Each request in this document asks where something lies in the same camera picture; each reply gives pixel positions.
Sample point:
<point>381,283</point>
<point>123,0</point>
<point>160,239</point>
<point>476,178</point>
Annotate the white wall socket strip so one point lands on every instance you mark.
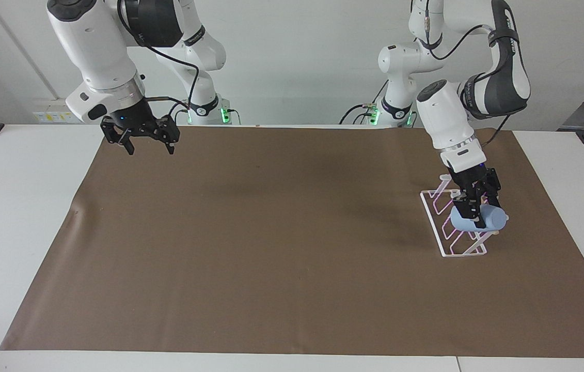
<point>54,114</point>

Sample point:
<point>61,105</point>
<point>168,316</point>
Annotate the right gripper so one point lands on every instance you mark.
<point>134,118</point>

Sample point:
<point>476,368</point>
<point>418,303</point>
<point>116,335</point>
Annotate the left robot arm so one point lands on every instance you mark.
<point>503,77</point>

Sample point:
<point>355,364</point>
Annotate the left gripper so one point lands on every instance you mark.
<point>470,178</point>

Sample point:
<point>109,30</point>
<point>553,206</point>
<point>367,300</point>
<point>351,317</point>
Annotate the light blue cup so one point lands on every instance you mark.
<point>493,219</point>

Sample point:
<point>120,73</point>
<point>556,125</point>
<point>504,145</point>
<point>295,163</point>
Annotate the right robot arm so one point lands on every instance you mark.
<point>93,49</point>

